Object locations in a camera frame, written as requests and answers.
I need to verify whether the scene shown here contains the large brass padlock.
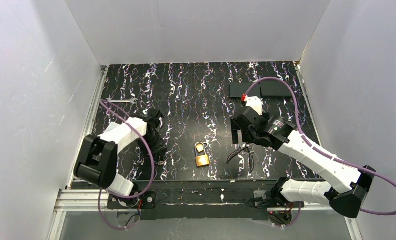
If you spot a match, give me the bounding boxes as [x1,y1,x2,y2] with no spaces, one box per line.
[194,142,210,168]

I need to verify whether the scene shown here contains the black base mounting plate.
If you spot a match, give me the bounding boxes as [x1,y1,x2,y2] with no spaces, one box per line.
[107,180,298,221]

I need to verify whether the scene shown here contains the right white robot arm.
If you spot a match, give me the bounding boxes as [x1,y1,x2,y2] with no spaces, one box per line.
[231,106,374,219]

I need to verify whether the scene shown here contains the silver open-end wrench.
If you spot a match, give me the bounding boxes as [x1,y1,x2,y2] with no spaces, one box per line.
[106,97,138,105]

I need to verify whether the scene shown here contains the black flat box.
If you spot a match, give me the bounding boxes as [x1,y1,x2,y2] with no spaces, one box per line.
[229,80,292,99]

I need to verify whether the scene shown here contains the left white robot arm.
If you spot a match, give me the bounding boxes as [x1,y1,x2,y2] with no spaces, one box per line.
[73,109,167,199]

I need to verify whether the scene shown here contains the small brass padlock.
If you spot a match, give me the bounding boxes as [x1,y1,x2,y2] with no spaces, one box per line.
[195,142,205,153]

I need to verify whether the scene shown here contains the black handled pruning shears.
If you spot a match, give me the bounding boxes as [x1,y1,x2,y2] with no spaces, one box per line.
[226,144,255,174]

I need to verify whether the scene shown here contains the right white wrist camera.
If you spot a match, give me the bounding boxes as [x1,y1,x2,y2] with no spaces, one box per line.
[241,94,262,115]

